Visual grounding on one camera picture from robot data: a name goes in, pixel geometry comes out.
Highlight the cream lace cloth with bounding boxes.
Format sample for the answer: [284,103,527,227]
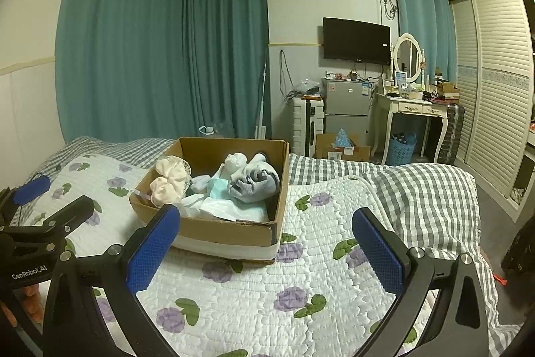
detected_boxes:
[149,156,193,209]

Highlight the white oval mirror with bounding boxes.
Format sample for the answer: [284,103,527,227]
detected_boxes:
[393,33,424,85]

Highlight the wide teal curtain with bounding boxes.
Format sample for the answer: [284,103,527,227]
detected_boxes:
[54,0,193,145]

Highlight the grey small fridge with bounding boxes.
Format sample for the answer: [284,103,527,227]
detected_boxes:
[321,78,372,155]

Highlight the grey socks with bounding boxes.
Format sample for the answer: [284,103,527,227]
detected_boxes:
[229,151,281,204]

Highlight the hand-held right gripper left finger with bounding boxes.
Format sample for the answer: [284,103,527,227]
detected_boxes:
[42,203,182,357]

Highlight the blue plastic basket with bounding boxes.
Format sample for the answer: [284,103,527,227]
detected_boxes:
[389,132,417,167]

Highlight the small brown box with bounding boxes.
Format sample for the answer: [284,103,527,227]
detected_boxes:
[435,81,460,101]

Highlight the white mop pole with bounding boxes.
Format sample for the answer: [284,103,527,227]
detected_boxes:
[255,62,271,139]

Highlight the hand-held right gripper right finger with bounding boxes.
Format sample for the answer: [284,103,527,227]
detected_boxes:
[352,206,491,357]

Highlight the white dressing table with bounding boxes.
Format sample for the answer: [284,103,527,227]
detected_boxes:
[372,90,450,166]

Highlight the dark suitcase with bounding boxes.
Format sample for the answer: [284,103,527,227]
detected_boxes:
[437,103,465,165]

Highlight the hanging black cable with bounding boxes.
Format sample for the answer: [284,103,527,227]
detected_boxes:
[279,50,294,99]

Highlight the narrow teal curtain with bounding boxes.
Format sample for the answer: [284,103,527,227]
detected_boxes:
[389,0,458,84]

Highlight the black wall television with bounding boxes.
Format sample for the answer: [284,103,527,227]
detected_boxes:
[323,17,391,66]

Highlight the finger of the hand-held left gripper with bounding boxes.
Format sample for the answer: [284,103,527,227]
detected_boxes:
[0,176,52,211]
[37,195,95,236]

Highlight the clear plastic bag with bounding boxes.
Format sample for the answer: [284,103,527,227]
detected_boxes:
[293,78,325,97]

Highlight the white suitcase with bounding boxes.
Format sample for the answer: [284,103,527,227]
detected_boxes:
[291,97,326,157]

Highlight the brown floor cardboard box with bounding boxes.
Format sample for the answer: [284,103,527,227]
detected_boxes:
[315,133,372,162]

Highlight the blue plastic bag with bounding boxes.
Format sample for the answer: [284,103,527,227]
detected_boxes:
[334,128,356,149]

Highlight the person's left hand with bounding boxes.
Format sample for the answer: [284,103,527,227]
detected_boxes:
[0,284,44,328]

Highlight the white floral quilt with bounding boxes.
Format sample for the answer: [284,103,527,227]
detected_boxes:
[25,154,523,357]

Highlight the plastic bag with teal cloth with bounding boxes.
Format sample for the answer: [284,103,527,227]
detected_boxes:
[180,176,269,222]

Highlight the white sock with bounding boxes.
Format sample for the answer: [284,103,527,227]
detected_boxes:
[225,153,248,179]

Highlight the white louvered wardrobe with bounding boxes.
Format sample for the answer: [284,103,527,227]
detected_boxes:
[448,0,535,212]

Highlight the air conditioner pipe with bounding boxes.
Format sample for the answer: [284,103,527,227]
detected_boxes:
[380,0,400,21]

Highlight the dark patterned cloth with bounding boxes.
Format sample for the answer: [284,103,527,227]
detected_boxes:
[501,210,535,287]

